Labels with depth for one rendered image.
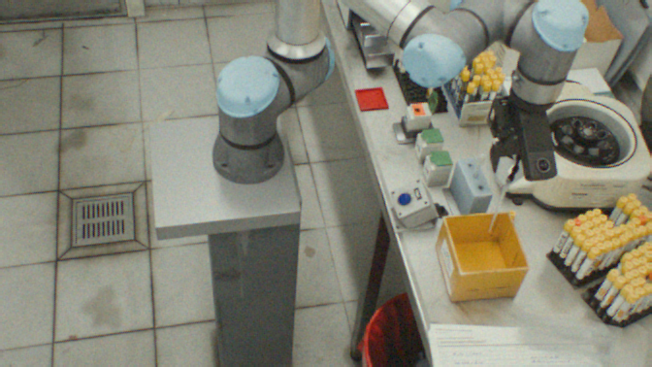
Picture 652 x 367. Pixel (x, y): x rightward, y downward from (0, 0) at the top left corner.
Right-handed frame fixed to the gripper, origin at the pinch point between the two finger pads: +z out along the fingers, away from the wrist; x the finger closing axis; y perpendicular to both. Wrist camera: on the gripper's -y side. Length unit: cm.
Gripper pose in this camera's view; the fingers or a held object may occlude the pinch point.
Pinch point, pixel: (506, 183)
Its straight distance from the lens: 135.0
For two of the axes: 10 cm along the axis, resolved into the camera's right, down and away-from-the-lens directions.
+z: -0.5, 6.4, 7.6
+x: -9.9, 0.7, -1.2
